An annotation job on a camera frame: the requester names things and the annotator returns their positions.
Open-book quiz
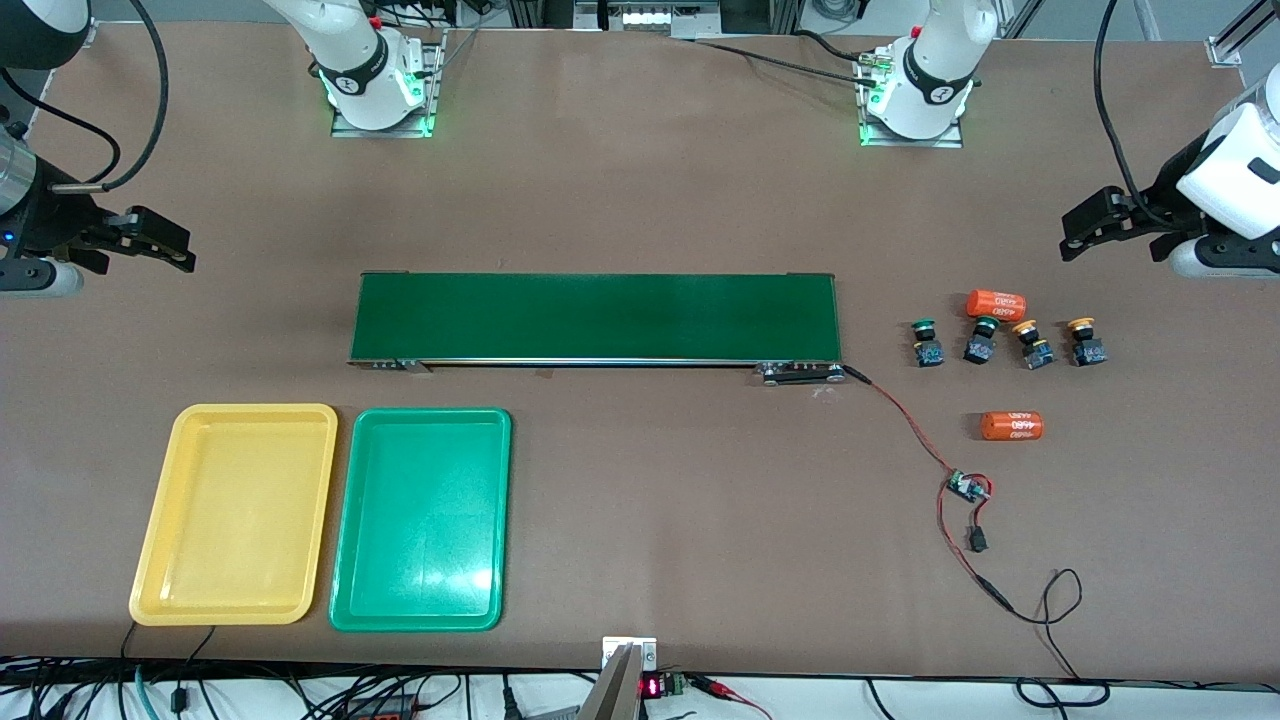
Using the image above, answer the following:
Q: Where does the green plastic tray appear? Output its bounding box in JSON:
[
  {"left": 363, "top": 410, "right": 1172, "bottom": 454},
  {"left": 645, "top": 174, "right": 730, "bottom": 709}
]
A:
[{"left": 328, "top": 407, "right": 513, "bottom": 633}]

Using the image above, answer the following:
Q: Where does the yellow plastic tray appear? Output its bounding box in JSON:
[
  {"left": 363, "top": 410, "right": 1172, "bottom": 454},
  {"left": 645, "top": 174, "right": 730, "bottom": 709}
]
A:
[{"left": 128, "top": 403, "right": 339, "bottom": 627}]

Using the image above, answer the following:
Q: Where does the yellow push button switch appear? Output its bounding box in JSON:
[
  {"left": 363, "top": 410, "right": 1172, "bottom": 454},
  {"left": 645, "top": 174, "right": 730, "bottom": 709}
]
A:
[
  {"left": 1011, "top": 319, "right": 1055, "bottom": 372},
  {"left": 1066, "top": 317, "right": 1109, "bottom": 368}
]

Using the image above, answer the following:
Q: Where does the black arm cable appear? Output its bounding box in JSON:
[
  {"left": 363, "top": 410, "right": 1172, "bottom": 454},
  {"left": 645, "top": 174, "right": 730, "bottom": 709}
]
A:
[
  {"left": 0, "top": 0, "right": 171, "bottom": 193},
  {"left": 1092, "top": 0, "right": 1177, "bottom": 229}
]

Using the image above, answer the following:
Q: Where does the green push button switch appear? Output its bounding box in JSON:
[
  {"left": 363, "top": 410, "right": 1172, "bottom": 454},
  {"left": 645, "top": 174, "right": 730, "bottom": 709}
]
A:
[
  {"left": 911, "top": 317, "right": 947, "bottom": 369},
  {"left": 963, "top": 314, "right": 1001, "bottom": 366}
]

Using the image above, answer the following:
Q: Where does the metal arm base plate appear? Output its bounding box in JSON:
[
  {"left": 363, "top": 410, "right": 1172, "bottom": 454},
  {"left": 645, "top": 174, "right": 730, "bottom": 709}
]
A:
[
  {"left": 857, "top": 50, "right": 966, "bottom": 149},
  {"left": 330, "top": 28, "right": 447, "bottom": 139}
]

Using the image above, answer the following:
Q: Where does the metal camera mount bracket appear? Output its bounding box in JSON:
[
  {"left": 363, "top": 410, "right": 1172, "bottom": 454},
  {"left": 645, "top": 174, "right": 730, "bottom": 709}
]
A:
[{"left": 578, "top": 637, "right": 659, "bottom": 720}]

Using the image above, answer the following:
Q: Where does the green conveyor belt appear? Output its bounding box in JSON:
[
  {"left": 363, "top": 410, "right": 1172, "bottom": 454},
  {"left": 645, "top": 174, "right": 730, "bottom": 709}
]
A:
[{"left": 346, "top": 270, "right": 847, "bottom": 387}]

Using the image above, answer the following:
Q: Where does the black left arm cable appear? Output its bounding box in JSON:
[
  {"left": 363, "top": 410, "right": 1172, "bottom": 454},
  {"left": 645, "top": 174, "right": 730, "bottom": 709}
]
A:
[{"left": 1092, "top": 0, "right": 1177, "bottom": 229}]

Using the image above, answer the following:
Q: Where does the red clip lead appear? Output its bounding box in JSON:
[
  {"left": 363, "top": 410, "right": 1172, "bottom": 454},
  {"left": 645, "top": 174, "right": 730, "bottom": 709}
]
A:
[{"left": 690, "top": 676, "right": 773, "bottom": 720}]

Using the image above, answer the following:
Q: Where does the metal frame rack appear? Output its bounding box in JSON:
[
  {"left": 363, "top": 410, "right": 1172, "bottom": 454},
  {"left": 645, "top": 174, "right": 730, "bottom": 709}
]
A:
[{"left": 505, "top": 0, "right": 801, "bottom": 41}]

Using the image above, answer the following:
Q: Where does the orange 4680 cylinder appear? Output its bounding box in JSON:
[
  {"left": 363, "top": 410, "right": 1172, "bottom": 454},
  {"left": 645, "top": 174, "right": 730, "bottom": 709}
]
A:
[
  {"left": 965, "top": 288, "right": 1029, "bottom": 323},
  {"left": 978, "top": 410, "right": 1045, "bottom": 442}
]

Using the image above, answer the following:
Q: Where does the black cable on table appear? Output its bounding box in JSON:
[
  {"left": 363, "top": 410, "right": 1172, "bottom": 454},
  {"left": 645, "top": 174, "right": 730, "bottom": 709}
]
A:
[{"left": 690, "top": 28, "right": 883, "bottom": 89}]

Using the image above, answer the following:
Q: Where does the black cable bundle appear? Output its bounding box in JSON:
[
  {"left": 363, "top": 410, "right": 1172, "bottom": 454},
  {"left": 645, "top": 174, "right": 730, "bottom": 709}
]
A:
[{"left": 0, "top": 622, "right": 601, "bottom": 720}]

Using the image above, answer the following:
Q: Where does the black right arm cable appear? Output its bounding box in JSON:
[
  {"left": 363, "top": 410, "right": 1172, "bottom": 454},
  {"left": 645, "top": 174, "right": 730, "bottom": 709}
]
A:
[{"left": 0, "top": 0, "right": 171, "bottom": 193}]

